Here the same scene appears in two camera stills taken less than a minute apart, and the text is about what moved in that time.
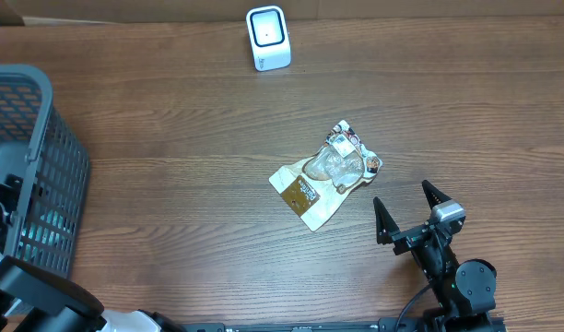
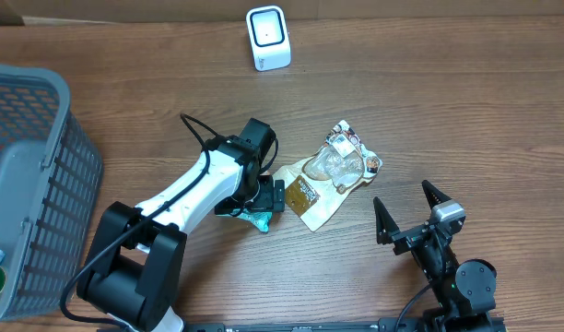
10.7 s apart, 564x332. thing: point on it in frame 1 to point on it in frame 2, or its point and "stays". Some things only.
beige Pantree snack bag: (317, 185) stays
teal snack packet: (46, 237) to (262, 219)
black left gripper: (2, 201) to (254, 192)
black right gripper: (387, 226) stays
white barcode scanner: (269, 39) stays
